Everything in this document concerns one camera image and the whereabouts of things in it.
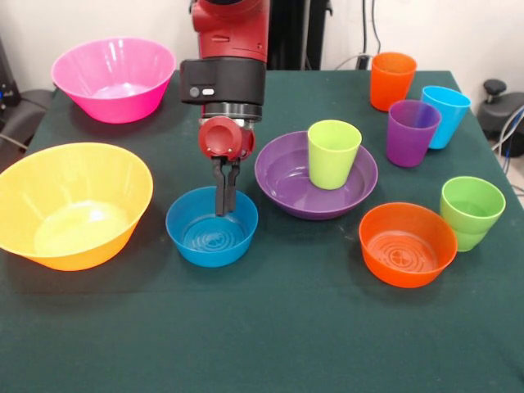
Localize black equipment with knob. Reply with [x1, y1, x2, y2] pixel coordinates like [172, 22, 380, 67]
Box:
[477, 79, 524, 142]

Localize lime yellow cup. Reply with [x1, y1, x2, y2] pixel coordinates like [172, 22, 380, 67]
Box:
[306, 120, 363, 191]

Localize black computer tower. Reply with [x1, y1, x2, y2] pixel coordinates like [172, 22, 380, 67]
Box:
[0, 36, 21, 120]

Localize large orange yellow bowl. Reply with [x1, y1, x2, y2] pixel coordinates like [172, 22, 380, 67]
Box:
[0, 142, 155, 272]

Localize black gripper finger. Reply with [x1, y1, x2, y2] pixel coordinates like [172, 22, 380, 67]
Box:
[224, 158, 242, 213]
[210, 157, 228, 217]

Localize green cup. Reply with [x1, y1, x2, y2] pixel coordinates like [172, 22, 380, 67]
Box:
[449, 227, 491, 253]
[440, 176, 507, 237]

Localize white cable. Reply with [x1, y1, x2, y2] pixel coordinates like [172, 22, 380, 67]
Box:
[333, 52, 364, 71]

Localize dark green tablecloth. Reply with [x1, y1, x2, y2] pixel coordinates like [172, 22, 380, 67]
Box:
[0, 69, 524, 393]

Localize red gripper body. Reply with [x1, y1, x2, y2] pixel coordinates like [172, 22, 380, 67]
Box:
[198, 115, 257, 161]

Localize blue cup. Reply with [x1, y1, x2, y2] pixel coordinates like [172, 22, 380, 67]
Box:
[421, 85, 472, 151]

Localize purple cup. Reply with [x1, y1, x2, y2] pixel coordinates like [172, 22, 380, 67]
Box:
[386, 99, 442, 169]

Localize small blue bowl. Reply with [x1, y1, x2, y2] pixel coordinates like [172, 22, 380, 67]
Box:
[165, 186, 260, 269]

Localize blue cable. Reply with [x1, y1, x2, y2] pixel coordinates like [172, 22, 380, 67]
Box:
[493, 104, 524, 173]

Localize large pink bowl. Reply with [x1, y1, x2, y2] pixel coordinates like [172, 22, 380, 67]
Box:
[50, 36, 178, 124]

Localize orange cup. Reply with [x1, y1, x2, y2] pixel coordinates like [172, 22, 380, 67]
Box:
[370, 52, 418, 112]

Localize small orange bowl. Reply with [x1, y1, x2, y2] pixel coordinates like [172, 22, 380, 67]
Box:
[358, 201, 459, 289]

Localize purple bowl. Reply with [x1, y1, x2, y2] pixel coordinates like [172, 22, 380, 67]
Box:
[254, 130, 379, 221]

